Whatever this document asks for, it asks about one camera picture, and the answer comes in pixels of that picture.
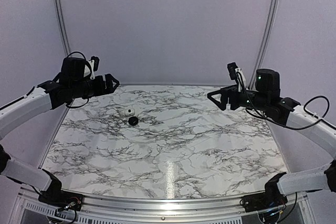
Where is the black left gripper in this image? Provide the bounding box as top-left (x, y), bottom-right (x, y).
top-left (70, 73), bottom-right (119, 99)

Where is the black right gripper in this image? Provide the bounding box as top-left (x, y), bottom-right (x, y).
top-left (207, 84), bottom-right (269, 112)

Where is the white oval charging case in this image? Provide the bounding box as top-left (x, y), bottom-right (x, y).
top-left (124, 108), bottom-right (135, 116)

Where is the round black charging case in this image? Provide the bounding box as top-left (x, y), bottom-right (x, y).
top-left (128, 116), bottom-right (139, 126)

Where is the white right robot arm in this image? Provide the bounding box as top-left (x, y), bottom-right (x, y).
top-left (207, 65), bottom-right (335, 207)

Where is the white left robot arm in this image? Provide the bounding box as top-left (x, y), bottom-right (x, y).
top-left (1, 56), bottom-right (120, 206)

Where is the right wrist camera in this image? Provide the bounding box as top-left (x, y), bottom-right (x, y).
top-left (227, 62), bottom-right (246, 92)

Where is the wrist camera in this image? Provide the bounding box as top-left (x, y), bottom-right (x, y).
top-left (227, 62), bottom-right (246, 92)
top-left (88, 56), bottom-right (100, 80)

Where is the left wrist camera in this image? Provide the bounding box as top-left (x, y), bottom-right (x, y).
top-left (88, 56), bottom-right (100, 80)

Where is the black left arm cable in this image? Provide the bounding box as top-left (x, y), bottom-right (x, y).
top-left (52, 51), bottom-right (95, 109)

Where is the left aluminium corner post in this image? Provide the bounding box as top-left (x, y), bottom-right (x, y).
top-left (54, 0), bottom-right (76, 58)

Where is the aluminium corner post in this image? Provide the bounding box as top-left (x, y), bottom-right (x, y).
top-left (248, 0), bottom-right (279, 89)
top-left (54, 0), bottom-right (76, 58)

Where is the right aluminium corner post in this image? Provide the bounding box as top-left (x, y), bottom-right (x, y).
top-left (248, 0), bottom-right (279, 89)

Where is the aluminium front rail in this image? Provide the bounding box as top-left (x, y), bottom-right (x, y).
top-left (9, 187), bottom-right (315, 223)

